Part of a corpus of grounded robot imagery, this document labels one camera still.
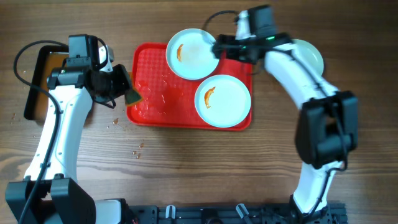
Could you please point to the green and orange sponge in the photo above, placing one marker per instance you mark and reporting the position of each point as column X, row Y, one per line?
column 131, row 95

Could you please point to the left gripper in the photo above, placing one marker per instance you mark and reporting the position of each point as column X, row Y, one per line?
column 124, row 84

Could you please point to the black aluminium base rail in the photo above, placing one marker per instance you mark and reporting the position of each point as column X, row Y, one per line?
column 264, row 214

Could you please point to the black water-filled tub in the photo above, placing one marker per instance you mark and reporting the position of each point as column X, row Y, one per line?
column 49, row 57

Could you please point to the white plate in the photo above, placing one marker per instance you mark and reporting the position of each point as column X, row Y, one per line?
column 189, row 54
column 311, row 55
column 222, row 101

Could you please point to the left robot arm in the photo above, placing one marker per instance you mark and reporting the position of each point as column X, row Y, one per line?
column 49, row 191

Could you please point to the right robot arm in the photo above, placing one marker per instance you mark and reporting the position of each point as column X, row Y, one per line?
column 327, row 129

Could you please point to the red plastic serving tray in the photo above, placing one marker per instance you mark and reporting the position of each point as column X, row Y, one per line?
column 167, row 99

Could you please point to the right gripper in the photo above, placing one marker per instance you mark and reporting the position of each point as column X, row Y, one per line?
column 236, row 52

